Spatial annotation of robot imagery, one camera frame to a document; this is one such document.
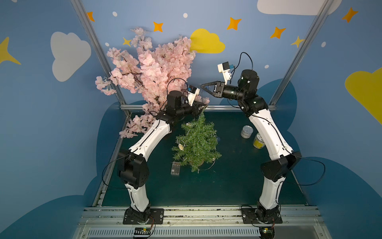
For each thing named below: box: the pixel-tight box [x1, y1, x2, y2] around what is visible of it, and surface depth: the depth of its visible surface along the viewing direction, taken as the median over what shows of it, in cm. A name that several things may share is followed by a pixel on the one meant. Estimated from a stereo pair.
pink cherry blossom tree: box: [95, 27, 210, 138], surface depth 71 cm
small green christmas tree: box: [172, 107, 222, 174], surface depth 74 cm
